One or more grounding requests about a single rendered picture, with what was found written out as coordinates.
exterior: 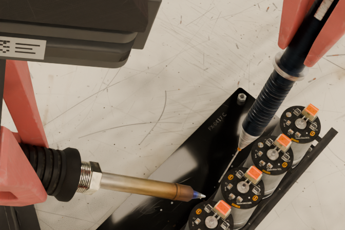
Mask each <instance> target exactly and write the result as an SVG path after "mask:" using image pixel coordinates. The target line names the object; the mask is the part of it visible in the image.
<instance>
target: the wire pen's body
mask: <svg viewBox="0 0 345 230"><path fill-rule="evenodd" d="M338 2H339V0H315V1H314V2H313V4H312V6H311V7H310V9H309V11H308V13H307V14H306V16H305V18H304V19H303V22H302V23H301V25H300V27H299V29H298V30H297V32H296V34H295V35H294V37H293V39H292V40H291V42H290V44H289V46H287V48H286V50H285V51H280V52H278V53H277V54H276V55H275V57H274V58H273V66H274V70H273V72H272V73H271V75H270V77H269V78H268V80H267V82H266V83H265V85H264V86H263V88H262V90H261V92H260V93H259V95H258V97H257V98H256V100H255V102H254V104H253V105H252V107H251V108H250V110H249V112H248V113H247V115H246V117H245V118H244V120H243V122H242V128H243V130H244V131H245V132H246V133H248V134H249V135H251V136H254V137H258V136H261V135H262V134H263V132H264V131H265V129H266V128H267V126H268V124H269V123H270V121H271V119H272V118H273V116H274V115H275V113H276V112H277V110H278V109H279V107H280V105H281V104H282V102H283V101H284V99H285V98H286V96H287V94H288V93H289V92H290V90H291V88H292V87H293V85H294V84H295V82H296V81H302V80H304V79H305V77H306V76H307V74H308V72H309V68H308V67H307V66H306V65H304V61H305V59H306V57H307V55H308V53H309V51H310V49H311V47H312V44H313V43H314V41H315V39H316V37H317V36H318V34H319V33H320V31H321V29H322V28H323V26H324V25H325V23H326V21H327V20H328V18H329V16H330V15H331V13H332V12H333V10H334V8H335V7H336V5H337V3H338Z"/></svg>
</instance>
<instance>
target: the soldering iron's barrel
mask: <svg viewBox="0 0 345 230"><path fill-rule="evenodd" d="M81 164H82V166H81V176H80V181H79V185H78V188H77V190H76V192H77V193H82V194H85V195H92V194H94V193H95V192H96V191H98V190H99V189H100V188H101V189H107V190H114V191H121V192H125V193H132V194H138V195H146V196H152V197H159V198H165V199H171V200H179V201H186V202H188V201H190V200H191V199H192V198H193V195H194V191H193V189H192V188H191V186H188V185H182V184H178V183H169V182H163V181H157V180H151V179H144V178H138V177H132V176H126V175H120V174H114V173H110V172H104V171H102V170H101V167H100V165H99V163H98V162H92V161H89V162H85V161H81Z"/></svg>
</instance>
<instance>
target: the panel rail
mask: <svg viewBox="0 0 345 230"><path fill-rule="evenodd" d="M337 134H338V131H336V130H335V129H334V128H333V127H331V129H330V130H329V131H328V132H327V133H326V134H325V135H324V137H323V138H321V137H320V136H319V135H318V137H317V138H316V139H315V140H316V141H317V142H318V143H317V145H316V146H315V147H314V148H313V149H312V150H311V151H310V153H309V154H308V155H307V156H306V157H305V158H304V159H303V160H302V162H301V163H300V164H299V165H298V166H297V167H296V168H295V170H294V169H293V168H290V169H289V170H288V172H289V173H290V175H289V176H288V178H287V179H286V180H285V181H284V182H283V183H282V184H281V186H280V187H279V188H278V189H277V190H276V191H275V192H274V194H273V195H272V196H271V197H270V198H269V199H268V200H267V202H266V203H264V202H263V201H262V200H261V201H260V202H259V204H258V205H259V206H260V207H261V209H260V210H259V211H258V212H257V213H256V214H255V215H254V216H253V218H252V219H251V220H250V221H249V223H248V224H247V225H246V226H245V227H244V228H243V229H242V230H255V228H256V227H257V226H258V225H259V224H260V223H261V222H262V220H263V219H264V218H265V217H266V216H267V215H268V213H269V212H270V211H271V210H272V209H273V208H274V207H275V205H276V204H277V203H278V202H279V201H280V200H281V198H282V197H283V196H284V195H285V194H286V193H287V192H288V190H289V189H290V188H291V187H292V186H293V185H294V183H295V182H296V181H297V180H298V179H299V178H300V176H301V175H302V174H303V173H304V172H305V171H306V170H307V168H308V167H309V166H310V165H311V164H312V163H313V162H314V160H315V159H316V158H317V157H318V156H319V155H320V153H321V152H322V151H323V150H324V149H325V148H326V146H327V145H328V144H329V143H330V142H331V141H332V139H333V138H334V137H335V136H336V135H337Z"/></svg>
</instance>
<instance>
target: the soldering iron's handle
mask: <svg viewBox="0 0 345 230"><path fill-rule="evenodd" d="M18 144H19V145H20V147H21V149H22V151H23V152H24V154H25V156H26V157H27V159H28V161H29V162H30V164H31V166H32V167H33V169H34V171H35V172H36V174H37V176H38V177H39V179H40V181H41V183H42V185H43V187H44V189H45V191H46V193H47V195H49V196H54V197H55V198H56V199H57V200H58V201H62V202H69V201H70V200H71V199H72V198H73V196H74V194H75V192H76V190H77V188H78V185H79V181H80V176H81V166H82V164H81V155H80V152H79V151H78V150H77V149H76V148H71V147H67V148H65V149H63V150H59V149H56V150H55V149H53V148H47V147H39V146H35V145H33V146H32V145H30V144H25V145H24V144H23V143H19V142H18Z"/></svg>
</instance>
